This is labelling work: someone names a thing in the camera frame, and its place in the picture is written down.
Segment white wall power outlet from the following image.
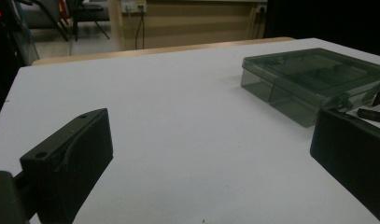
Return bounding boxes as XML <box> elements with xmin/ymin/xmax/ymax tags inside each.
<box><xmin>120</xmin><ymin>0</ymin><xmax>148</xmax><ymax>14</ymax></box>

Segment smoke grey plastic organizer box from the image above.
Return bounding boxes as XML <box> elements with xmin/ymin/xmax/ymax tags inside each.
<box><xmin>241</xmin><ymin>47</ymin><xmax>380</xmax><ymax>129</ymax></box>

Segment black hanging power cable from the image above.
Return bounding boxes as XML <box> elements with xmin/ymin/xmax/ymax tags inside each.
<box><xmin>134</xmin><ymin>10</ymin><xmax>146</xmax><ymax>50</ymax></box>

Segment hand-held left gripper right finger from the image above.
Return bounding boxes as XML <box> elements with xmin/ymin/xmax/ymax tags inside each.
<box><xmin>309</xmin><ymin>107</ymin><xmax>380</xmax><ymax>224</ymax></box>

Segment dark equipment rack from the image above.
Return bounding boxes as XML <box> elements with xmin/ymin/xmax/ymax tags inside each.
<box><xmin>0</xmin><ymin>0</ymin><xmax>40</xmax><ymax>129</ymax></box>

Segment black metal stand legs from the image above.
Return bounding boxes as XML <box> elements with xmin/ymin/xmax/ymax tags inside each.
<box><xmin>14</xmin><ymin>0</ymin><xmax>111</xmax><ymax>42</ymax></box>

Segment wooden cabinet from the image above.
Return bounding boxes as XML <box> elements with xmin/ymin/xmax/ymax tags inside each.
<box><xmin>107</xmin><ymin>0</ymin><xmax>268</xmax><ymax>51</ymax></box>

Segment black curtain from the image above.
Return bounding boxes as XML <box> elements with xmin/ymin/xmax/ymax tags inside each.
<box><xmin>265</xmin><ymin>0</ymin><xmax>380</xmax><ymax>59</ymax></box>

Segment wooden table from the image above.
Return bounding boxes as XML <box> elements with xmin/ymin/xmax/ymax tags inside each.
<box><xmin>32</xmin><ymin>36</ymin><xmax>296</xmax><ymax>67</ymax></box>

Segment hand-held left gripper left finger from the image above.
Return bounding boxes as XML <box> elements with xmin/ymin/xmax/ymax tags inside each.
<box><xmin>19</xmin><ymin>107</ymin><xmax>114</xmax><ymax>224</ymax></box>

